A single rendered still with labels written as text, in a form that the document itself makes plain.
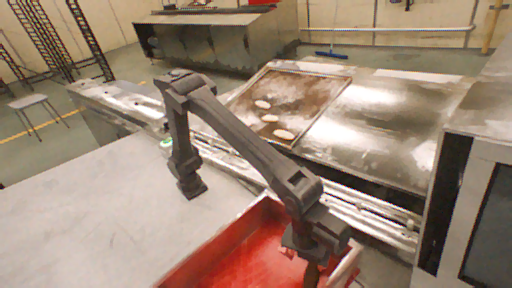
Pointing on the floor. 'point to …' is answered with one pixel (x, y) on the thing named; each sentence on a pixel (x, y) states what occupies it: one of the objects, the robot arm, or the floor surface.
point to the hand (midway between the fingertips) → (306, 261)
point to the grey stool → (32, 105)
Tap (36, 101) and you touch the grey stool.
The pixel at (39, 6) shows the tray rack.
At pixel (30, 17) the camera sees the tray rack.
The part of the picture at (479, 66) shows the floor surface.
